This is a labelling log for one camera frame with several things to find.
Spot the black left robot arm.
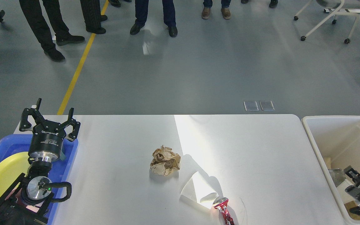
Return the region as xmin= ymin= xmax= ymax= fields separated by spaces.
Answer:
xmin=0 ymin=98 xmax=81 ymax=225

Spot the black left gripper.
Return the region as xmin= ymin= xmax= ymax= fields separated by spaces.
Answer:
xmin=19 ymin=98 xmax=81 ymax=161

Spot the blue plastic tray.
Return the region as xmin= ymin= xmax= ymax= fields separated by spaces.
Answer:
xmin=0 ymin=134 xmax=78 ymax=225

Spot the pink ribbed mug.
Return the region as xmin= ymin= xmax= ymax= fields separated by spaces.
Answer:
xmin=5 ymin=189 xmax=39 ymax=212

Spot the white paper napkin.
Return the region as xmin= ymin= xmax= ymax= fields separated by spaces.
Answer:
xmin=181 ymin=172 xmax=219 ymax=209

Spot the floor outlet cover pair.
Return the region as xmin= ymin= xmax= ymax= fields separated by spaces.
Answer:
xmin=244 ymin=101 xmax=275 ymax=112

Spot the white paper cup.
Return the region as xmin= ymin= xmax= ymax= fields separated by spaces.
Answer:
xmin=336 ymin=179 xmax=354 ymax=204

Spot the brown paper bag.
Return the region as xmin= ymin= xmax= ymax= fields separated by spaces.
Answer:
xmin=324 ymin=157 xmax=360 ymax=220

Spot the white rolling chair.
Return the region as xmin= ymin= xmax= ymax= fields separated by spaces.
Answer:
xmin=300 ymin=0 xmax=360 ymax=44

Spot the red snack wrapper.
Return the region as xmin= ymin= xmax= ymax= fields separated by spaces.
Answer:
xmin=212 ymin=197 xmax=235 ymax=225

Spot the yellow plastic plate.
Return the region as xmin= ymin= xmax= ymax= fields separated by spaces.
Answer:
xmin=0 ymin=152 xmax=30 ymax=197

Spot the grey-blue mug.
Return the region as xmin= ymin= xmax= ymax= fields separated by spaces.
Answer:
xmin=59 ymin=146 xmax=66 ymax=161

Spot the white plastic bin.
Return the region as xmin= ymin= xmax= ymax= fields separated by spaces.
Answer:
xmin=301 ymin=116 xmax=360 ymax=225

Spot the brown paper ball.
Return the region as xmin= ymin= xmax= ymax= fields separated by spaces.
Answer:
xmin=150 ymin=145 xmax=181 ymax=176

